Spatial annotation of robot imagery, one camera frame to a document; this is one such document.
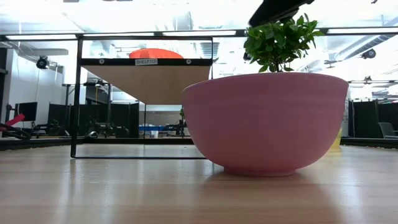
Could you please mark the pink bowl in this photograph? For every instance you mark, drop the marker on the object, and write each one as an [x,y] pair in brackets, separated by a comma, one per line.
[264,124]

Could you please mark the orange bowl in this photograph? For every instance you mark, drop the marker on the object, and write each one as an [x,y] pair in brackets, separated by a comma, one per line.
[155,53]

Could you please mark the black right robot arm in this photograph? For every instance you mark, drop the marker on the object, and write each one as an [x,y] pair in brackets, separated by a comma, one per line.
[273,9]

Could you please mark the white shelf label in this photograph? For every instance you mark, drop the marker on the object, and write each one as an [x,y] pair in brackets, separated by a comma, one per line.
[146,62]

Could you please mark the small plant in white pot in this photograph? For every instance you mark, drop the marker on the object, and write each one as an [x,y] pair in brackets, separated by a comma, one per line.
[182,113]

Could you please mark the blue box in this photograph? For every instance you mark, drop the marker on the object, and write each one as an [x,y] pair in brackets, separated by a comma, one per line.
[152,127]

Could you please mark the white cup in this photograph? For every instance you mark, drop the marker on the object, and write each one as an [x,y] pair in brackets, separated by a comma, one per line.
[154,134]

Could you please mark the black partition screen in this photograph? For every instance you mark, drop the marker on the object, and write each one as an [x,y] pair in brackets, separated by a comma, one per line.
[363,118]
[124,118]

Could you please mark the green leafy potted tree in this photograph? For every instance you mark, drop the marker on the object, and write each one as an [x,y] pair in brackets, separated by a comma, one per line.
[276,43]

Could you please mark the red flat object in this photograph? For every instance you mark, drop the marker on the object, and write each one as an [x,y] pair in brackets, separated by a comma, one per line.
[15,119]

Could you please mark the grey office chair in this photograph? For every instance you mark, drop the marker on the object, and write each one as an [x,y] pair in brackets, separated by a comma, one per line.
[387,129]

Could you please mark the wooden shelf with black frame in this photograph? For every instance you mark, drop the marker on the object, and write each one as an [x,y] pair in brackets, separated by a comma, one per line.
[149,84]

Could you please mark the black overhead frame beam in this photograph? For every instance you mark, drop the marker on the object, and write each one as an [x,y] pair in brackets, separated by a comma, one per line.
[241,32]

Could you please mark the black wall-side monitor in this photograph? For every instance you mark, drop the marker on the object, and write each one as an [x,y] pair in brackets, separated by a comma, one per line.
[28,111]

